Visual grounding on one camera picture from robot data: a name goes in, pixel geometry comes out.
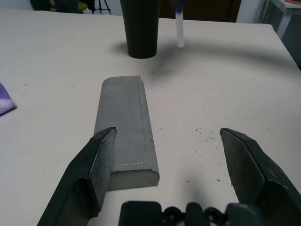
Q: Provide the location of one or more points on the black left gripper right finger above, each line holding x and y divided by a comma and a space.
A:
249, 169

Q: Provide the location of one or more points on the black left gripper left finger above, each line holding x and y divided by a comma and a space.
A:
82, 176

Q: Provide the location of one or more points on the grey glasses case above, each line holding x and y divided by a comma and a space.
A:
127, 117

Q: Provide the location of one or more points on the white marker with blue cap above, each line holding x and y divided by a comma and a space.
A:
179, 30

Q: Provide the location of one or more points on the purple tissue box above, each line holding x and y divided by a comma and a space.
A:
5, 101

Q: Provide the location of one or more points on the black cup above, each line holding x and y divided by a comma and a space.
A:
141, 28

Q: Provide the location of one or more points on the white desk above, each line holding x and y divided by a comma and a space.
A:
289, 14

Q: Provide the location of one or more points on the yellow green stool cushion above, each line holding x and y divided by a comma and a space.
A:
82, 6

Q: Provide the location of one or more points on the black tripod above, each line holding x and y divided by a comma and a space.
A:
102, 4

